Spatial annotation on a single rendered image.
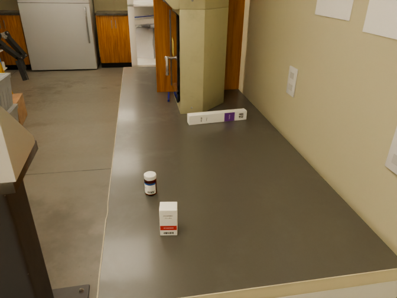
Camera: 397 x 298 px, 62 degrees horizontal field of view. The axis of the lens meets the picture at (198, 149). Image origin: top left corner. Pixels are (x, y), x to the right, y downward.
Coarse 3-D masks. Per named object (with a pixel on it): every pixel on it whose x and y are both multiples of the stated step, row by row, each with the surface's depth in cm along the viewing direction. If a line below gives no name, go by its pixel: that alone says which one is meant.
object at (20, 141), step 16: (0, 112) 97; (0, 128) 97; (16, 128) 110; (0, 144) 99; (16, 144) 108; (32, 144) 127; (0, 160) 101; (16, 160) 107; (0, 176) 103; (16, 176) 106
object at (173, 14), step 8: (176, 16) 142; (176, 24) 143; (176, 32) 145; (176, 40) 147; (176, 48) 149; (176, 56) 151; (176, 64) 153; (176, 72) 155; (176, 80) 158; (176, 88) 160; (176, 96) 162
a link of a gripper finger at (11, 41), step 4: (8, 32) 111; (8, 36) 111; (8, 40) 112; (12, 40) 112; (12, 44) 113; (16, 44) 113; (16, 48) 114; (20, 48) 114; (20, 52) 116; (24, 52) 115; (24, 56) 115
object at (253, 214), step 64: (128, 128) 144; (192, 128) 146; (256, 128) 147; (128, 192) 101; (192, 192) 102; (256, 192) 102; (320, 192) 103; (128, 256) 78; (192, 256) 78; (256, 256) 79; (320, 256) 79; (384, 256) 79
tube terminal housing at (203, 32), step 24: (192, 0) 139; (216, 0) 146; (192, 24) 143; (216, 24) 152; (192, 48) 148; (216, 48) 157; (192, 72) 153; (216, 72) 163; (192, 96) 158; (216, 96) 169
